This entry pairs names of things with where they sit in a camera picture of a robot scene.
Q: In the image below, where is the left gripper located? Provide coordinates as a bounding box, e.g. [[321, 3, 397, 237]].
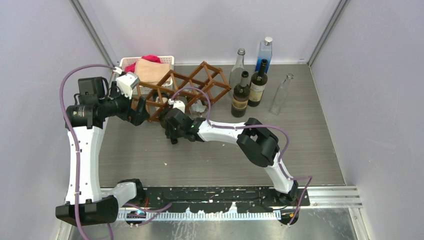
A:
[[99, 81, 149, 126]]

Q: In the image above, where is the clear bottle gold black cap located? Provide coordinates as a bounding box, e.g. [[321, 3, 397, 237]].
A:
[[188, 99, 209, 119]]

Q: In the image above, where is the brown wooden wine rack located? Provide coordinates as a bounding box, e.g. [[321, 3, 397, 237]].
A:
[[131, 61, 231, 122]]

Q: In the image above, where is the dark wine bottle silver cap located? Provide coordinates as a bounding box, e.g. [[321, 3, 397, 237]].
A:
[[231, 70, 250, 118]]

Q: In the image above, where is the dark green wine bottle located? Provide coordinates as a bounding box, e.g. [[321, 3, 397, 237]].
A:
[[247, 58, 268, 107]]

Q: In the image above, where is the small clear glass bottle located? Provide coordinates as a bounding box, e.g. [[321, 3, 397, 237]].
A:
[[269, 73, 294, 115]]

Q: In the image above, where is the blue square glass bottle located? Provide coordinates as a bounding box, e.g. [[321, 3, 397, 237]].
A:
[[255, 36, 273, 74]]

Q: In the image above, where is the dark wine bottle black neck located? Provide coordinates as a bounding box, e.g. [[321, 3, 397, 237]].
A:
[[153, 92, 178, 145]]

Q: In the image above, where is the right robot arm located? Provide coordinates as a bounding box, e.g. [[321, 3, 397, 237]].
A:
[[160, 108, 299, 206]]

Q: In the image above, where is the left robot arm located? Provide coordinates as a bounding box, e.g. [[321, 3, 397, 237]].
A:
[[55, 72, 150, 226]]

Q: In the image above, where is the beige folded cloth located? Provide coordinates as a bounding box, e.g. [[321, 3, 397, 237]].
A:
[[134, 58, 171, 85]]

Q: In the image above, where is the red cloth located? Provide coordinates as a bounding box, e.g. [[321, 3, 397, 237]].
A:
[[124, 55, 162, 74]]

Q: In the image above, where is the white plastic basket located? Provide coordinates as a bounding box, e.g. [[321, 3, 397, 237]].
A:
[[119, 55, 175, 95]]

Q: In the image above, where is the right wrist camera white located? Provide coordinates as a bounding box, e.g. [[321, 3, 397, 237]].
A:
[[168, 99, 186, 114]]

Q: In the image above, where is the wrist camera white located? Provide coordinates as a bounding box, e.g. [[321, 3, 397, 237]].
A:
[[112, 66, 140, 100], [168, 99, 186, 114]]

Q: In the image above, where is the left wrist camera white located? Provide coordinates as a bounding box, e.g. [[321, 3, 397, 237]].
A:
[[112, 66, 140, 100]]

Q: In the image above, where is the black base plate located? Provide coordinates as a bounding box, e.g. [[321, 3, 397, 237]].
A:
[[130, 186, 310, 214]]

